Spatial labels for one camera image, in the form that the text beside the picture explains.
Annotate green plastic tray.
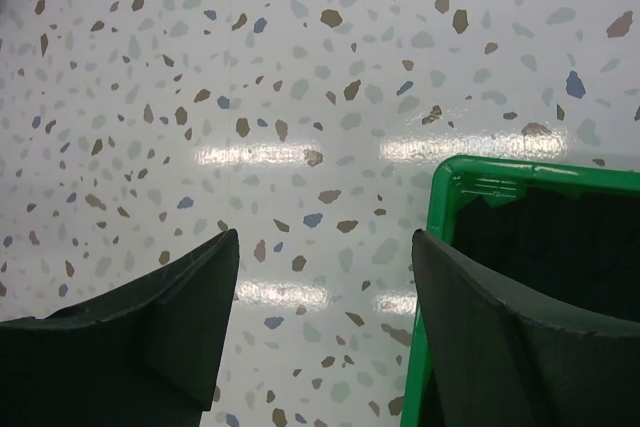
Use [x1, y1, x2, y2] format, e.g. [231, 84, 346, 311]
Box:
[402, 156, 639, 426]

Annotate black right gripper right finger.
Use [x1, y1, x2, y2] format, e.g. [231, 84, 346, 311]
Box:
[412, 230, 639, 426]

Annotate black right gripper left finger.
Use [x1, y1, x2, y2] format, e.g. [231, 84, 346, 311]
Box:
[1, 229, 239, 426]

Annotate black t shirt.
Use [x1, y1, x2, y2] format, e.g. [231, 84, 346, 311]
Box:
[452, 188, 639, 322]

